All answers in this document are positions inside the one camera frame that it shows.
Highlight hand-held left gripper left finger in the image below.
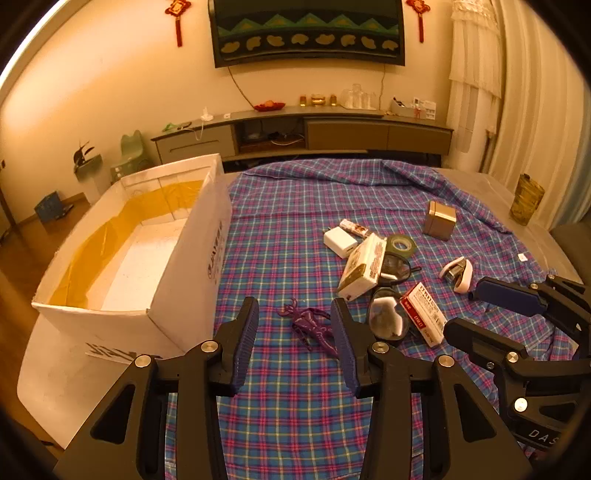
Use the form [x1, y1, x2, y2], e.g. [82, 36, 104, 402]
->
[53, 296, 260, 480]

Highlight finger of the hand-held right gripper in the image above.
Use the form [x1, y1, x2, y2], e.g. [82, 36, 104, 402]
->
[468, 274, 591, 360]
[444, 318, 578, 416]

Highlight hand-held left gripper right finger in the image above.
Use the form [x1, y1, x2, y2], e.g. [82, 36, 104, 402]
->
[331, 298, 534, 480]

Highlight purple deer toy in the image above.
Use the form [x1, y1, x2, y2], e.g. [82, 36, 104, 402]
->
[277, 298, 340, 358]

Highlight white stapler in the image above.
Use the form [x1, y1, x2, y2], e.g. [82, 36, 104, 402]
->
[438, 258, 474, 295]

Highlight white cardboard box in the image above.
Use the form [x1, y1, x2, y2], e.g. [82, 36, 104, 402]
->
[17, 154, 233, 448]

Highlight white charger plug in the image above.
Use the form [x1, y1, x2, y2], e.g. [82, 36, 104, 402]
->
[323, 226, 360, 259]

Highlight gold square tin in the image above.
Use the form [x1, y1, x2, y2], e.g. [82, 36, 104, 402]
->
[423, 200, 457, 241]

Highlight patterned white tube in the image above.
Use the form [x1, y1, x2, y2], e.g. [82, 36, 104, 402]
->
[339, 219, 370, 240]

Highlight red and white box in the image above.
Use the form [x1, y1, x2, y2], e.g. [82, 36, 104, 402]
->
[399, 282, 448, 347]

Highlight cream carton box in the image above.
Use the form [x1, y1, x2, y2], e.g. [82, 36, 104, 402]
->
[336, 233, 387, 303]

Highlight black sunglasses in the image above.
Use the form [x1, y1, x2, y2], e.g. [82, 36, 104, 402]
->
[368, 253, 422, 343]

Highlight gold glass vase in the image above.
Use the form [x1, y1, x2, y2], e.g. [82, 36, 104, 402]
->
[510, 174, 546, 226]

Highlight green tape roll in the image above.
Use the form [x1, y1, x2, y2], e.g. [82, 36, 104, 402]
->
[385, 234, 419, 259]

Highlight blue plaid cloth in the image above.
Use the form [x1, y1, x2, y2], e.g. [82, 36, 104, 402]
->
[166, 157, 591, 480]

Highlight cream curtain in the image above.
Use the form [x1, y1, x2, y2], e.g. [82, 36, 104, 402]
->
[489, 0, 591, 232]

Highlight grey television cabinet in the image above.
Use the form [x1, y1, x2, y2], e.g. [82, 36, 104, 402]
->
[151, 104, 454, 169]

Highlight white desktop organizer box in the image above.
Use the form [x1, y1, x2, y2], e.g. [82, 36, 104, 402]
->
[390, 97, 437, 120]

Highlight green plastic chair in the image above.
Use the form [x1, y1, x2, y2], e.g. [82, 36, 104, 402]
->
[111, 129, 152, 185]

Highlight white bin with dark plant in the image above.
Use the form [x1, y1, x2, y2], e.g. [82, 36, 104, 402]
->
[71, 138, 110, 204]

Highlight blue crate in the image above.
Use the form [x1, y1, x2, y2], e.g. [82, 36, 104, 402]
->
[34, 191, 74, 222]

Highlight white standing air conditioner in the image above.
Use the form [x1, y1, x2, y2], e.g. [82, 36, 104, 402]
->
[448, 0, 504, 160]

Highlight glass cup set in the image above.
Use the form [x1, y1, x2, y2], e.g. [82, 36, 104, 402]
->
[341, 83, 377, 110]

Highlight red knot wall ornament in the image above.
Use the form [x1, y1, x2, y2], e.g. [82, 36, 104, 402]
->
[165, 0, 191, 48]
[406, 0, 428, 43]

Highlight wall television with patterned cover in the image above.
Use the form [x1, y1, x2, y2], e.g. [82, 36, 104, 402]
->
[208, 0, 406, 69]

